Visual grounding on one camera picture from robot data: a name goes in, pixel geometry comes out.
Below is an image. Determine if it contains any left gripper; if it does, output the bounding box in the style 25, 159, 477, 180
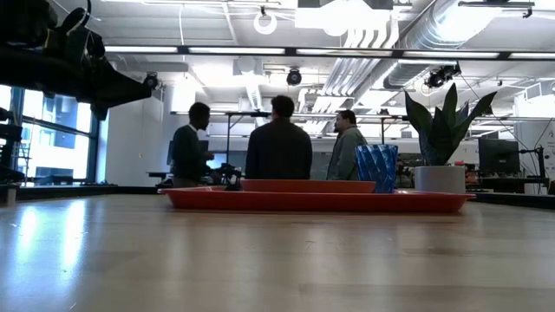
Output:
42, 6, 153, 122

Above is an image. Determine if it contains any red-orange plate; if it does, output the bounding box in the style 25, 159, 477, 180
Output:
239, 179, 377, 194

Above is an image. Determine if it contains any blue faceted plastic cup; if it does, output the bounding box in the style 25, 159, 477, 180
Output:
355, 144, 399, 194

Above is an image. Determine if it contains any red plastic tray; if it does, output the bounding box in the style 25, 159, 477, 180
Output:
157, 185, 477, 214

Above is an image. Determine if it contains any person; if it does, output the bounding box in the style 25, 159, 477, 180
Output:
245, 94, 314, 181
170, 101, 217, 189
325, 109, 369, 182

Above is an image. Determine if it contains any dark equipment rack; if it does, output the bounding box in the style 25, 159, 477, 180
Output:
0, 107, 28, 185

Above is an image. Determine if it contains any black overhead light bar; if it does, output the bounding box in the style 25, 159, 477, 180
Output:
101, 42, 555, 62

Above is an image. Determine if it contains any green artificial plant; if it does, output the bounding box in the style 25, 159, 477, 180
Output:
403, 82, 499, 167

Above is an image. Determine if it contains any white cylindrical plant pot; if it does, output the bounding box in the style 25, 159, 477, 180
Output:
414, 165, 467, 195

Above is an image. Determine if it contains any black computer monitor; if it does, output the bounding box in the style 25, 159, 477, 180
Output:
478, 137, 521, 175

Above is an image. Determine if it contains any black aluminium table frame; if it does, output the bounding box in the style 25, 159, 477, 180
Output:
0, 185, 555, 205

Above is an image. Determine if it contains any white ring ceiling lamp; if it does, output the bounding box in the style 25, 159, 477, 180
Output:
252, 11, 278, 36

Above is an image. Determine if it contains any black ceiling camera cluster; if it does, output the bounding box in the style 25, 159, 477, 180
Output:
423, 63, 462, 90

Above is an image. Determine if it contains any silver ventilation duct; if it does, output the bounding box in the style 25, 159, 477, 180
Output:
383, 0, 504, 90

